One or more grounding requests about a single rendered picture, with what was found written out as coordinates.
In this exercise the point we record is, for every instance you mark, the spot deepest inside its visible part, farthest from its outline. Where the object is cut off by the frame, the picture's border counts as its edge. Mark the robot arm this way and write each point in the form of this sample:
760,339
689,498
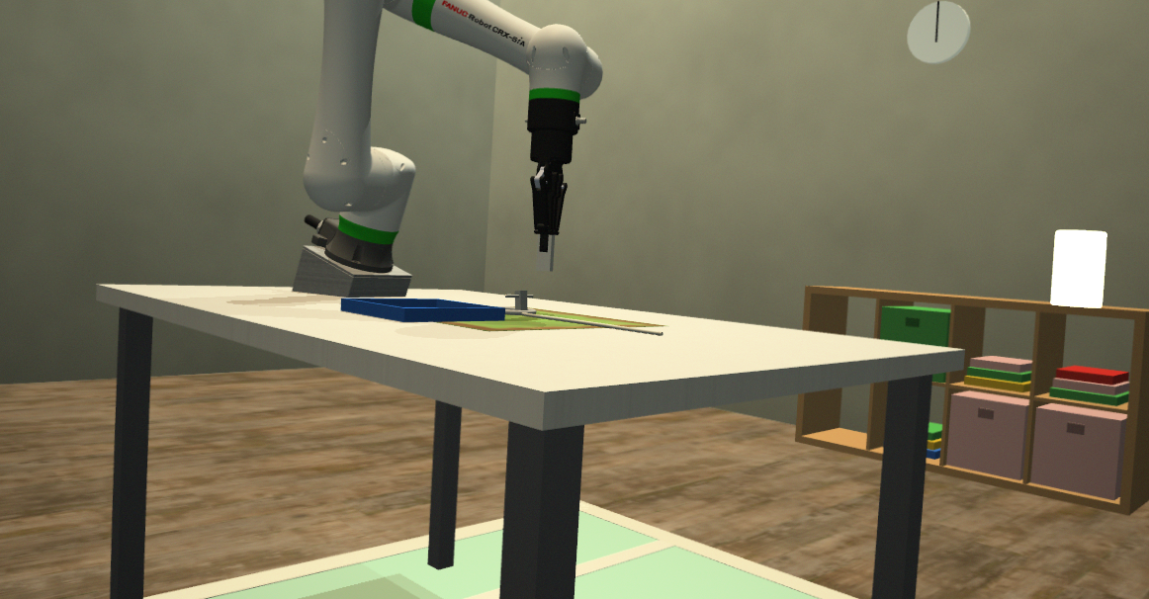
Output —
369,187

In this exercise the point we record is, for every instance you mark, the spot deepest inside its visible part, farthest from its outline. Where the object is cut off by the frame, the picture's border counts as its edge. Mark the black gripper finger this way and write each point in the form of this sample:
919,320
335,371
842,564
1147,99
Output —
543,209
558,207

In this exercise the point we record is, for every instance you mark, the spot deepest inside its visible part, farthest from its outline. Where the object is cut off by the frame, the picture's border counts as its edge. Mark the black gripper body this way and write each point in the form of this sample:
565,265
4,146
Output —
551,150

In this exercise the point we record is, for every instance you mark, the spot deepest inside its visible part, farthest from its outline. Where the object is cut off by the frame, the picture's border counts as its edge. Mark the blue square tray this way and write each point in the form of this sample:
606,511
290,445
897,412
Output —
423,310

